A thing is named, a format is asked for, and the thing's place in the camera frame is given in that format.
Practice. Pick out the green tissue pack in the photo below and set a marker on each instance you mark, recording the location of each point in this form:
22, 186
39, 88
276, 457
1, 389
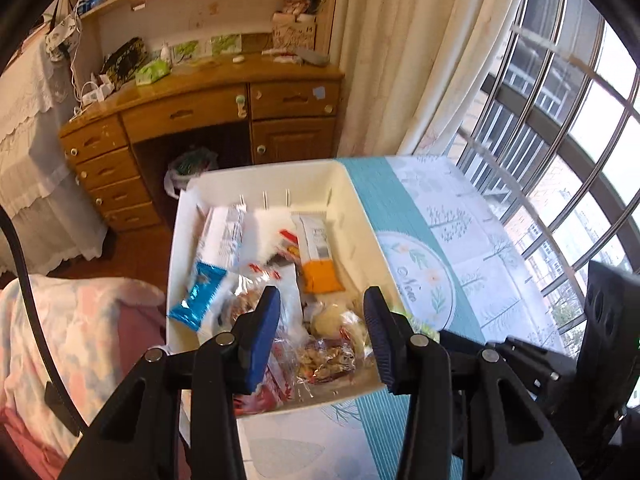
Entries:
152, 72

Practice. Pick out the blue and white printed tablecloth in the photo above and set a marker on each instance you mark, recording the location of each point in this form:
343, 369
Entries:
450, 220

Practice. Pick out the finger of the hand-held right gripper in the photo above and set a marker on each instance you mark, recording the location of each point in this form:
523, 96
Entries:
530, 355

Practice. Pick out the clear packet of brown nuts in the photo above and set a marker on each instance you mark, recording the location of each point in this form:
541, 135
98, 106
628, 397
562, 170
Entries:
325, 360

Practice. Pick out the pink cloth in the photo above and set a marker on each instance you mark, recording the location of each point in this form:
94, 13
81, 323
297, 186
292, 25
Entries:
30, 440

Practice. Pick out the orange and white snack packet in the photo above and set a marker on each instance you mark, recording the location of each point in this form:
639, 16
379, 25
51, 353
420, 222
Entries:
317, 260

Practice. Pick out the white snack packet black text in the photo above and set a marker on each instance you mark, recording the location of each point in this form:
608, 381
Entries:
222, 237

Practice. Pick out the dark patterned bag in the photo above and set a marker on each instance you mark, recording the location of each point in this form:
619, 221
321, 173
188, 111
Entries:
122, 57

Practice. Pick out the floral patterned box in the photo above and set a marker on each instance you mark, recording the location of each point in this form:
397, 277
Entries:
295, 32

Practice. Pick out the plastic trash bag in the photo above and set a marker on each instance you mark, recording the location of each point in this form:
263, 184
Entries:
192, 165

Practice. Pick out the clear cracker packet red label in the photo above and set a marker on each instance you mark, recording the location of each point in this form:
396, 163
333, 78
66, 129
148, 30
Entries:
265, 272

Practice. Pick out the green snack packet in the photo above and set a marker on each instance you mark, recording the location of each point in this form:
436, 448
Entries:
425, 329

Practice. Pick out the small blue snack packet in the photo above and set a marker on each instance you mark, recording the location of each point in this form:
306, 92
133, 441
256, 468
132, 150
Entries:
197, 300

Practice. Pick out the pink and white blanket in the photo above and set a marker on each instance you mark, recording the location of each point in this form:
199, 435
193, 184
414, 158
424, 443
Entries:
75, 335

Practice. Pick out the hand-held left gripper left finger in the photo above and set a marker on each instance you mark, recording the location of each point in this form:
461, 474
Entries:
262, 340

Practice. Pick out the wooden desk hutch shelf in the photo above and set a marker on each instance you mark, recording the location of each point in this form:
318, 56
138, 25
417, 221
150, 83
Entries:
200, 10

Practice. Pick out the metal window grille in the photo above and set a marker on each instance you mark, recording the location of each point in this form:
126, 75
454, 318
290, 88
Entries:
550, 120

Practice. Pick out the cream curtain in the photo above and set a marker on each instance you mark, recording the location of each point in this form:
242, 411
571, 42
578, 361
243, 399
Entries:
410, 60

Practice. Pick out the white lace cover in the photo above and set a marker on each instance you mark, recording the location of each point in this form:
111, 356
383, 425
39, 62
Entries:
35, 160

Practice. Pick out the red label cookie packet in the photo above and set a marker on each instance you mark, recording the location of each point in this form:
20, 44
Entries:
262, 404

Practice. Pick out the white charger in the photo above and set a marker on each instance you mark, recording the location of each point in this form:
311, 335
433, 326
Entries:
95, 92

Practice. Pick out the wooden desk with drawers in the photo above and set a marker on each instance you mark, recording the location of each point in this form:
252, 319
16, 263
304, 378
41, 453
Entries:
200, 110

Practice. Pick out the white plastic bin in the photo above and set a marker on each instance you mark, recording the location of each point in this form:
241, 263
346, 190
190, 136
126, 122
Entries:
360, 220

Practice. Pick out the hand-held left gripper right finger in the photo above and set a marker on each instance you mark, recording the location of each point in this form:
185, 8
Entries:
375, 340

